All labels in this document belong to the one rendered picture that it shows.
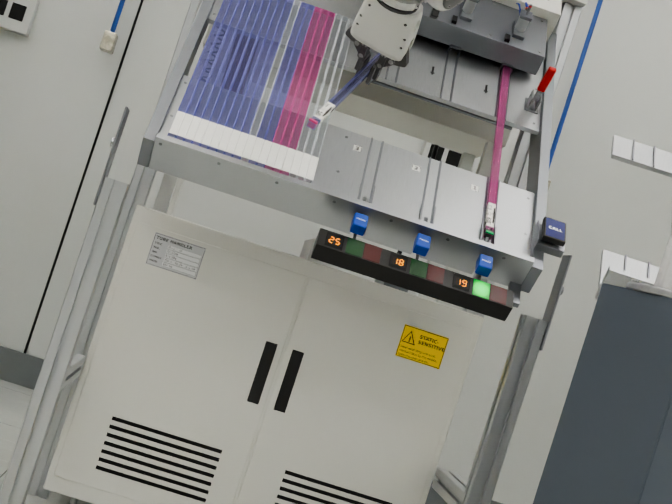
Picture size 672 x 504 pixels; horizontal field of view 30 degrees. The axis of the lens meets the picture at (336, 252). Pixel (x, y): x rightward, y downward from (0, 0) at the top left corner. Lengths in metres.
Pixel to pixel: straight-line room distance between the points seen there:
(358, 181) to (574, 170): 2.12
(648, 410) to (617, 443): 0.06
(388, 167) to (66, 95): 2.05
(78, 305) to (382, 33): 0.67
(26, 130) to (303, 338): 1.90
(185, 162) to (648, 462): 0.91
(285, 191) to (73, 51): 2.11
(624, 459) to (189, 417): 1.01
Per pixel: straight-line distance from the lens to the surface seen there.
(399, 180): 2.18
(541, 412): 4.20
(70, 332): 2.10
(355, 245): 2.05
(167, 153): 2.09
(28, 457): 2.13
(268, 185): 2.08
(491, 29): 2.52
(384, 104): 2.76
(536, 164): 2.35
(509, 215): 2.22
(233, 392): 2.39
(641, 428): 1.64
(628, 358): 1.68
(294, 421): 2.41
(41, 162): 4.08
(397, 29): 2.07
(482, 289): 2.08
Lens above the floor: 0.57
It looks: 2 degrees up
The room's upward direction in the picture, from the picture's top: 18 degrees clockwise
